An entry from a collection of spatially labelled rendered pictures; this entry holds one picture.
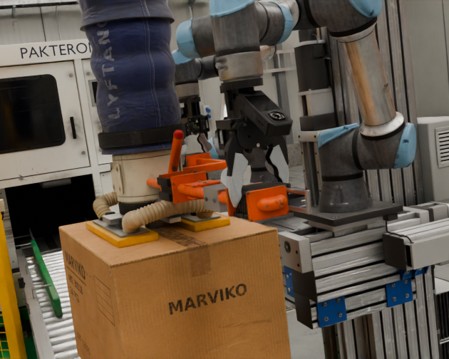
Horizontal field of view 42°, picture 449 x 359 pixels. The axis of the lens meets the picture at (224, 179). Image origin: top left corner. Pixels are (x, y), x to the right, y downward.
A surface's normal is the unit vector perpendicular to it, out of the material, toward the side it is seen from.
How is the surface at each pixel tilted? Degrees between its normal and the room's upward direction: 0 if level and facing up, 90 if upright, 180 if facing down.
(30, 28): 90
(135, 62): 72
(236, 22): 91
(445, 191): 90
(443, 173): 90
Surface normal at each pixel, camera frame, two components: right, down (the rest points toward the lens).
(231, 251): 0.44, 0.06
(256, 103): 0.14, -0.82
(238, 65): -0.11, 0.16
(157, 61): 0.59, -0.24
